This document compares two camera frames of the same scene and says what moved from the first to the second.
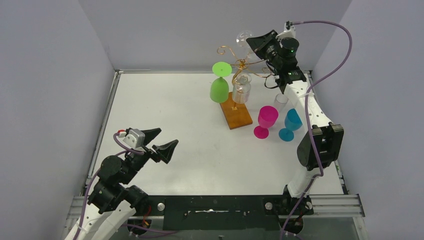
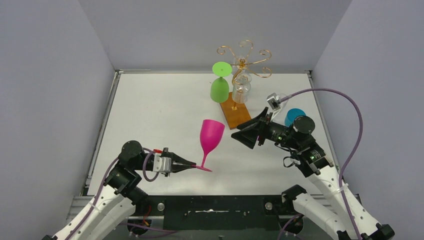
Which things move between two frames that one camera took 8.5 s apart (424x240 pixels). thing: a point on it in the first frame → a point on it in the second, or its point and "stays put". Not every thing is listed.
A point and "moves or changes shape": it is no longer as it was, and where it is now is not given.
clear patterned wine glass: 241,92 stays put
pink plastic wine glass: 267,116 moves or changes shape
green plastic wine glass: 219,89 stays put
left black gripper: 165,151 → 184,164
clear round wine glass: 241,39 → 241,65
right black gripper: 269,48 → 262,129
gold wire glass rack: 235,111 stays put
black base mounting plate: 225,212 stays put
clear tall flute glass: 281,100 stays put
